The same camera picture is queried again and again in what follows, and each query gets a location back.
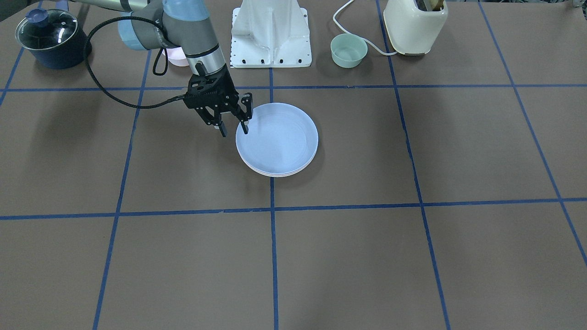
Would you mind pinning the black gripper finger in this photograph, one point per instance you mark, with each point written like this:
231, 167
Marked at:
246, 111
221, 127

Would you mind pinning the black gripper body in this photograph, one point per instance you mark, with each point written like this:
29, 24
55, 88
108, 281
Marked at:
228, 89

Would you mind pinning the light blue plate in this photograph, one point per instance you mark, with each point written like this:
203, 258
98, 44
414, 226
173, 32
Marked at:
276, 127

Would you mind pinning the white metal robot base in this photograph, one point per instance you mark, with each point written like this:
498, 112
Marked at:
270, 34

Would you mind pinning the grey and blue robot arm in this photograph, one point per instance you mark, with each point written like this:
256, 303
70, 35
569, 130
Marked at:
170, 24

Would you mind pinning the green bowl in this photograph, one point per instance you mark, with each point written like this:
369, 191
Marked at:
348, 50

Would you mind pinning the dark blue pot with lid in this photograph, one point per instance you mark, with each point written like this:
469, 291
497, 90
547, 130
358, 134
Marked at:
55, 37

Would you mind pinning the cream white toaster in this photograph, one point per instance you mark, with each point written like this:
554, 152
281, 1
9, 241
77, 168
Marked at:
414, 25

